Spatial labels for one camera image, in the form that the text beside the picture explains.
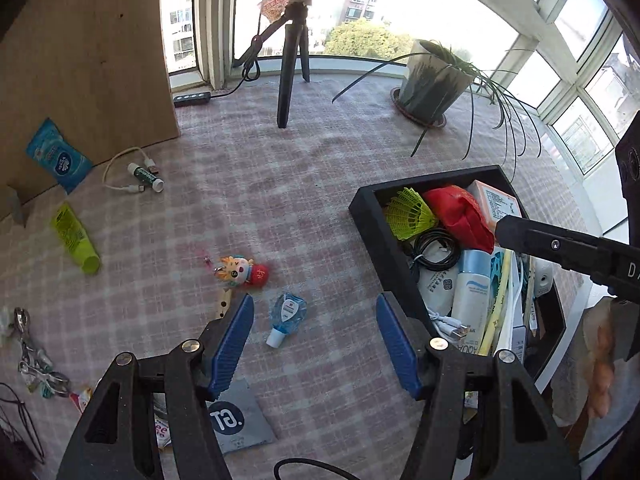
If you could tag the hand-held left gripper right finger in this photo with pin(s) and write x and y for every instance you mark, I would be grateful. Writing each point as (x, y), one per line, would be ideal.
(397, 347)

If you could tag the white plastic gadget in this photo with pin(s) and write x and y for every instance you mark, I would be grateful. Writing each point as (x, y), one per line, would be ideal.
(542, 277)

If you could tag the white blue lotion bottle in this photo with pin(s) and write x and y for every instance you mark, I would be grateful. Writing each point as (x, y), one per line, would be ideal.
(472, 295)

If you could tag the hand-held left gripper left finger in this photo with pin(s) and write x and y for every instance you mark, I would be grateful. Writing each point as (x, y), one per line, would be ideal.
(232, 350)

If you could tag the white orange carton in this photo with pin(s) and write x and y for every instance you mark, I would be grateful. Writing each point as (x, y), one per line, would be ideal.
(495, 202)

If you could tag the red fabric pouch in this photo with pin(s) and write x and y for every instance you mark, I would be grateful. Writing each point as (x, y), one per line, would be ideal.
(460, 215)

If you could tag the pink plaid cloth-covered desktop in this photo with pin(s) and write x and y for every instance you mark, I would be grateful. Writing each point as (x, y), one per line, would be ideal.
(275, 185)

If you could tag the yellow-green shuttlecock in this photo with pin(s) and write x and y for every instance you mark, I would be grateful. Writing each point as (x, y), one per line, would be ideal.
(407, 215)

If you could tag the red white snack packet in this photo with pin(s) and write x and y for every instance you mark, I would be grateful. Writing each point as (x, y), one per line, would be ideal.
(162, 430)

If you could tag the yellow-green tube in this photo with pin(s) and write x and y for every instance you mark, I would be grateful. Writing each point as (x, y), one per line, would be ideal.
(75, 237)

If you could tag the brown wooden board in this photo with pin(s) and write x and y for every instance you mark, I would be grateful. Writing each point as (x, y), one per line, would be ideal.
(85, 60)

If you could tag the black power strip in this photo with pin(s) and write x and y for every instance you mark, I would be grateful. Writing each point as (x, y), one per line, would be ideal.
(192, 99)

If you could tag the potted spider plant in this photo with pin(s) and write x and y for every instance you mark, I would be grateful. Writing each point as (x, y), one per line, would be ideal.
(430, 85)

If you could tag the blue hand sanitizer bottle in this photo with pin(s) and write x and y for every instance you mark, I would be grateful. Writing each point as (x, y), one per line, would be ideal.
(286, 316)

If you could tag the person's right hand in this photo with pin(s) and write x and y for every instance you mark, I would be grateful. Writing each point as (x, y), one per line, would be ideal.
(600, 360)

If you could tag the red plant saucer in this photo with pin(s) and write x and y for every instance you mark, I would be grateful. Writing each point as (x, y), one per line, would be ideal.
(422, 121)

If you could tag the black storage box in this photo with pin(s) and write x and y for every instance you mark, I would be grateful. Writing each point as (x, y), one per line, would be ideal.
(385, 250)

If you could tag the blue wet wipes packet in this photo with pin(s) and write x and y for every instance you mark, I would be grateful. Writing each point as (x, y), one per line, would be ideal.
(57, 157)

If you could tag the grey GT card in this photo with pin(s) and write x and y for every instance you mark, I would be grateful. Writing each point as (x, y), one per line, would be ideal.
(245, 425)

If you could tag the black tripod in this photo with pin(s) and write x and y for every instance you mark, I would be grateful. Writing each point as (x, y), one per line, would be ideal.
(286, 90)

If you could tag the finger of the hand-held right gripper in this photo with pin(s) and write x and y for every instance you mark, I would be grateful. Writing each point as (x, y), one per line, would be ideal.
(550, 245)

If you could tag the green lip balm tube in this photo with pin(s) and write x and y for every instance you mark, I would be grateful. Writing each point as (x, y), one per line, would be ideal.
(145, 176)

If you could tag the white printed pouch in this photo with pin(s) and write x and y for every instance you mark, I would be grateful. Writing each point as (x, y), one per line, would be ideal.
(437, 290)

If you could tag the pale patterned stick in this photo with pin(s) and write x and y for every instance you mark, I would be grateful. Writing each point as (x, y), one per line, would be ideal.
(223, 302)

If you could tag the red paper tag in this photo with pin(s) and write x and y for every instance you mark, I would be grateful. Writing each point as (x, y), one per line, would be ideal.
(275, 2)

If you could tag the metal clamp tool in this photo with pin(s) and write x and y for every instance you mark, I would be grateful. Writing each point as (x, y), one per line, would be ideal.
(50, 380)

